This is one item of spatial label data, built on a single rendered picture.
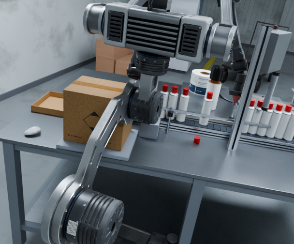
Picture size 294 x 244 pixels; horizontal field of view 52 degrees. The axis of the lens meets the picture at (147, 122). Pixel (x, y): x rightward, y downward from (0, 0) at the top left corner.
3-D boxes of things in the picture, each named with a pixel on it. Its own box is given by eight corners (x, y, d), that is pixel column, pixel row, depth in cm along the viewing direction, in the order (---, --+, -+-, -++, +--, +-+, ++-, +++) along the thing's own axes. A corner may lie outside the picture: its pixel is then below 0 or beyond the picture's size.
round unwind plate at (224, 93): (256, 94, 244) (256, 93, 244) (263, 109, 216) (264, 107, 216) (218, 88, 247) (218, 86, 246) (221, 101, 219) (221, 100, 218)
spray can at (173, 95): (174, 117, 184) (180, 85, 175) (173, 121, 179) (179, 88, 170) (166, 115, 184) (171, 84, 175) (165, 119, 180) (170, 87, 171)
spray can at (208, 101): (207, 123, 183) (214, 91, 174) (207, 127, 178) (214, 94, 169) (198, 121, 183) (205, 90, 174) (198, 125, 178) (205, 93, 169)
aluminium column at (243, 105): (234, 147, 170) (270, 25, 140) (235, 151, 166) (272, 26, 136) (227, 145, 170) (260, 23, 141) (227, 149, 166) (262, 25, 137)
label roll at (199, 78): (218, 95, 230) (223, 77, 224) (196, 96, 223) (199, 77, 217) (206, 86, 247) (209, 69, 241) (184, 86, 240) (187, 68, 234)
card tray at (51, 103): (93, 103, 200) (93, 98, 198) (79, 120, 176) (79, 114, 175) (50, 96, 202) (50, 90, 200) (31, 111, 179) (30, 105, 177)
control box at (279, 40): (280, 69, 156) (292, 32, 147) (267, 74, 144) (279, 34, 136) (262, 64, 162) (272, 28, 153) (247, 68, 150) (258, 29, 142)
